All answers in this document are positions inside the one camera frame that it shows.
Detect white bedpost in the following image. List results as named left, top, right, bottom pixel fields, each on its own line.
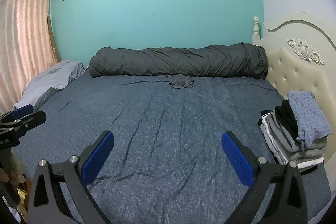
left=252, top=16, right=261, bottom=44

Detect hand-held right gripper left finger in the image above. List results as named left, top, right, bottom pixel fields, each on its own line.
left=28, top=131, right=115, bottom=224

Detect rolled dark grey duvet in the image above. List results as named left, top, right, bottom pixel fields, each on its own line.
left=89, top=42, right=269, bottom=80

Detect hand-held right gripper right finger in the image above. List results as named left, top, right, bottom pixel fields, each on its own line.
left=221, top=131, right=308, bottom=224

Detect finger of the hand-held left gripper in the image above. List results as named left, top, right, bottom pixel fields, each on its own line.
left=0, top=111, right=47, bottom=136
left=0, top=105, right=34, bottom=122

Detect pink curtain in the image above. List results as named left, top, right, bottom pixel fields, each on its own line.
left=0, top=0, right=57, bottom=115

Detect blue patterned bedspread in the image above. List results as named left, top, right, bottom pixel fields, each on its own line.
left=10, top=74, right=332, bottom=224

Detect blue checked shorts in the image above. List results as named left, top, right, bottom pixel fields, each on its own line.
left=287, top=91, right=333, bottom=149

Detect small dark grey garment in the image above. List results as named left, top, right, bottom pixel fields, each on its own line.
left=168, top=75, right=195, bottom=89

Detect wooden board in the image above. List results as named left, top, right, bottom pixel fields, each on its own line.
left=46, top=15, right=62, bottom=62

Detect cream tufted headboard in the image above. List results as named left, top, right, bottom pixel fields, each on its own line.
left=252, top=11, right=336, bottom=188

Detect light grey sheet pile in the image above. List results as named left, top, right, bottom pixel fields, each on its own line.
left=13, top=59, right=86, bottom=110

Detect stack of folded clothes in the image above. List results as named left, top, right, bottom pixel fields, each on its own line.
left=259, top=99, right=328, bottom=169

